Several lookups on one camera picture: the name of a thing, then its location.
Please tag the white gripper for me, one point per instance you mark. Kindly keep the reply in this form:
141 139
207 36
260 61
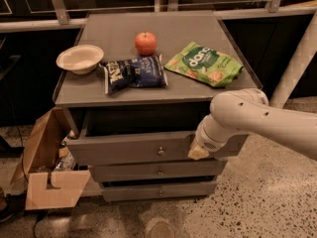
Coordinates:
207 142

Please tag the grey top drawer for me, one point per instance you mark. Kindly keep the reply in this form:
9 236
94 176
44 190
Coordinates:
131 148

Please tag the grey drawer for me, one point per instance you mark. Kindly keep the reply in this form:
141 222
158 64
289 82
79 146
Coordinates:
162 170
131 148
199 188

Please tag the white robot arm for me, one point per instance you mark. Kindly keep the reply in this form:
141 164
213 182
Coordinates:
278 49

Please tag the grey drawer cabinet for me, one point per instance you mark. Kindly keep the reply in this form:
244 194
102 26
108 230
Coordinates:
179 106

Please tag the grey bottom drawer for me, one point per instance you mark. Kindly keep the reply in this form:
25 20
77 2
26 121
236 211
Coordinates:
199 188

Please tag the grey middle drawer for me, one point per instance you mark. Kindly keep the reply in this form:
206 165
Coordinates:
162 170

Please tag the green snack bag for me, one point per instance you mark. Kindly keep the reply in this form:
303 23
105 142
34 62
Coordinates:
205 65

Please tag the dark blue chip bag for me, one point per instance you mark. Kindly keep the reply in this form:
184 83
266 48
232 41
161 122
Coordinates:
138 72

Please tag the red apple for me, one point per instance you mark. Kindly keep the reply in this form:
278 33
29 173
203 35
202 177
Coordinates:
145 43

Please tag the white paper bowl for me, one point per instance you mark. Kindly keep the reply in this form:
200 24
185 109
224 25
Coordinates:
80 59

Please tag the brown cardboard box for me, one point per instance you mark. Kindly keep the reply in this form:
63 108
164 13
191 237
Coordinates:
45 190

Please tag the metal railing frame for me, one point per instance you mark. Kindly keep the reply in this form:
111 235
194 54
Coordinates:
37 15

